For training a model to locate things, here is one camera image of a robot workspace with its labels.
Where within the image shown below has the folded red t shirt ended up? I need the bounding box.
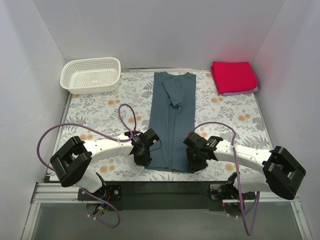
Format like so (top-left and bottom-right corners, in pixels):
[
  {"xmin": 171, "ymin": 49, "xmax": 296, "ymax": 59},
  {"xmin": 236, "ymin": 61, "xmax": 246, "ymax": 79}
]
[{"xmin": 210, "ymin": 61, "xmax": 258, "ymax": 94}]

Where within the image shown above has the aluminium frame rail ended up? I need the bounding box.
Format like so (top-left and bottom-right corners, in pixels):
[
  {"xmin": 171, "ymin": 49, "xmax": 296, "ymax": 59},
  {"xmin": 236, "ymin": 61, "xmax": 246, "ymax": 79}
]
[{"xmin": 21, "ymin": 181, "xmax": 313, "ymax": 240}]

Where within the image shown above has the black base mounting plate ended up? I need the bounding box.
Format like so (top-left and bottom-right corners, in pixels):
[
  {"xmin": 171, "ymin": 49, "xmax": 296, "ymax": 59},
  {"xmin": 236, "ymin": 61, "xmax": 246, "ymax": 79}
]
[{"xmin": 76, "ymin": 181, "xmax": 247, "ymax": 212}]

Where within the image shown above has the white perforated plastic basket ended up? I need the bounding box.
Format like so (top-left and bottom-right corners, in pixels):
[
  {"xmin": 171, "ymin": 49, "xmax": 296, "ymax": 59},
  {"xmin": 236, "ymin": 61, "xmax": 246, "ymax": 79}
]
[{"xmin": 59, "ymin": 57, "xmax": 121, "ymax": 95}]

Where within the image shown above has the folded lavender t shirt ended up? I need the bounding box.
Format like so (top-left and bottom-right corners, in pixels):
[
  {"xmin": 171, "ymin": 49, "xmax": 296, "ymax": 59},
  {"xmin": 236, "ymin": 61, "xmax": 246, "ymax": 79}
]
[{"xmin": 218, "ymin": 85, "xmax": 258, "ymax": 96}]

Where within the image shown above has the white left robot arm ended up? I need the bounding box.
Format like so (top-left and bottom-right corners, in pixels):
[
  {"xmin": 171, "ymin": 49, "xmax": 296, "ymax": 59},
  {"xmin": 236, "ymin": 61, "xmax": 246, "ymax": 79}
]
[{"xmin": 50, "ymin": 128, "xmax": 160, "ymax": 199}]

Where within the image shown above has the floral patterned table mat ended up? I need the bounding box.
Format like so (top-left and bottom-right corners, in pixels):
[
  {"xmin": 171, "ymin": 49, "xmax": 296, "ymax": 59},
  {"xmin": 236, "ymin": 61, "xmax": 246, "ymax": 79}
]
[{"xmin": 56, "ymin": 70, "xmax": 273, "ymax": 181}]

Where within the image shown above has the dark teal t shirt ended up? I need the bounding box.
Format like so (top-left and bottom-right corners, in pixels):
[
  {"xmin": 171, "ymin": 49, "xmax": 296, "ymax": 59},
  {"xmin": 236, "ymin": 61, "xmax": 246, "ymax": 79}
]
[{"xmin": 146, "ymin": 72, "xmax": 196, "ymax": 173}]

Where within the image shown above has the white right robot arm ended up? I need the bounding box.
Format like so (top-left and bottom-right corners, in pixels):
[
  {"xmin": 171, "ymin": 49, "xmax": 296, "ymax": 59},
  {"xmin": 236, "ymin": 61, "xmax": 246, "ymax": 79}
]
[{"xmin": 183, "ymin": 132, "xmax": 306, "ymax": 200}]

